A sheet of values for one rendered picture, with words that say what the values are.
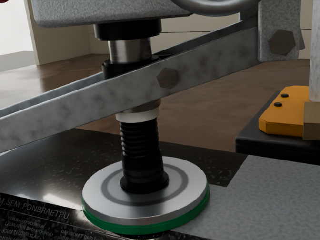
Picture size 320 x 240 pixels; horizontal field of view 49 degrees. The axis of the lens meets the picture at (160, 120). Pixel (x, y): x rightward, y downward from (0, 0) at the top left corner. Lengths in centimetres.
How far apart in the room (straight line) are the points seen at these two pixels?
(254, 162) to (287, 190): 12
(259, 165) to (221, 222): 20
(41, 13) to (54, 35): 838
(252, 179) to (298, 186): 8
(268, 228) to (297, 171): 19
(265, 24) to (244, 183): 30
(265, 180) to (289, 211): 10
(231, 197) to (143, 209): 16
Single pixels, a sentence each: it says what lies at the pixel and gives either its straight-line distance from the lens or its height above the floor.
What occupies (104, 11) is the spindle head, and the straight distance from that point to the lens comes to 44.
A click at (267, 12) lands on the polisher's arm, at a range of 47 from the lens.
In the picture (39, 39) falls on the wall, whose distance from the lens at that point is 861.
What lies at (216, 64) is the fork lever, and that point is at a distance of 49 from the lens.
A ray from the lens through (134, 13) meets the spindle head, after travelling 44.
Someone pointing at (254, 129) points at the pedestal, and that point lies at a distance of 121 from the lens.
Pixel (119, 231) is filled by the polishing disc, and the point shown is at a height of 85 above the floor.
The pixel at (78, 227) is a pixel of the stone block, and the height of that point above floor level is 83.
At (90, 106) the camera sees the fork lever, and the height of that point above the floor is 103.
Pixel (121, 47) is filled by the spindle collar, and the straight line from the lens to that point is 52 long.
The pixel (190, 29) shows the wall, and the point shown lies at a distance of 756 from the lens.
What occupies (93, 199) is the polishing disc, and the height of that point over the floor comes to 88.
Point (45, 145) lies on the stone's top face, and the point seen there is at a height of 85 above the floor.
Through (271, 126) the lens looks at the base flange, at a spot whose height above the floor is 77.
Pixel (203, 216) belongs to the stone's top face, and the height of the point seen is 85.
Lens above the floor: 117
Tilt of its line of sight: 19 degrees down
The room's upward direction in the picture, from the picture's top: 5 degrees counter-clockwise
